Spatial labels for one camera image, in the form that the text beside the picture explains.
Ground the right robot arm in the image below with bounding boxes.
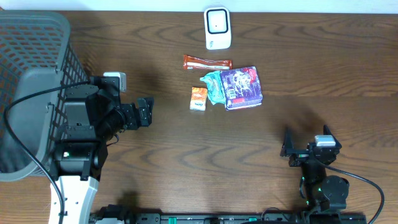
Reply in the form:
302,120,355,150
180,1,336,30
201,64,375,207
280,125,349,212

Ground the brown snack bar wrapper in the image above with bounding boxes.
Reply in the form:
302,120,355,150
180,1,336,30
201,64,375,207
183,55,233,70

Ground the teal snack wrapper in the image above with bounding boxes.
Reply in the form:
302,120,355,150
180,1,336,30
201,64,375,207
200,71,226,105

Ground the white barcode scanner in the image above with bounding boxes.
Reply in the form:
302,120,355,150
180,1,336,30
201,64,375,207
203,7,232,50

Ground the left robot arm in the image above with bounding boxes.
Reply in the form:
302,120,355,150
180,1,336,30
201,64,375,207
49,77,154,223

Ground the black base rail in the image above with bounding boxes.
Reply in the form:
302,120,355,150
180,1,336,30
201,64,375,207
88,213,367,224

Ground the purple red tissue pack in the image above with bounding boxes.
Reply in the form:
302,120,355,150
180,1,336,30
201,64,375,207
220,67,263,111

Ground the orange tissue packet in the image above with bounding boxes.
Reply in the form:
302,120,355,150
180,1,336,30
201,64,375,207
190,87,208,111

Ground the grey plastic mesh basket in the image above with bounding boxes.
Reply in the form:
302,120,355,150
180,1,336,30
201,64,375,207
1,11,88,182

